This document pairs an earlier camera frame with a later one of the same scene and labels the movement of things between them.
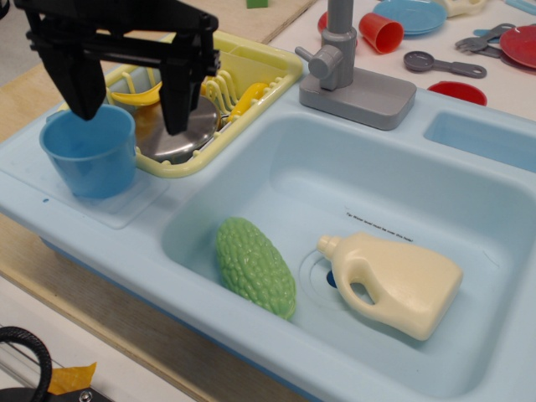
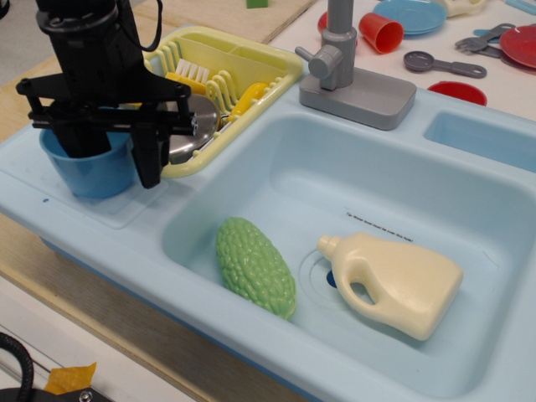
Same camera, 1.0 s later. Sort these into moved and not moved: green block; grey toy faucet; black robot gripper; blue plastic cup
Moved: black robot gripper
Not moved: blue plastic cup; green block; grey toy faucet
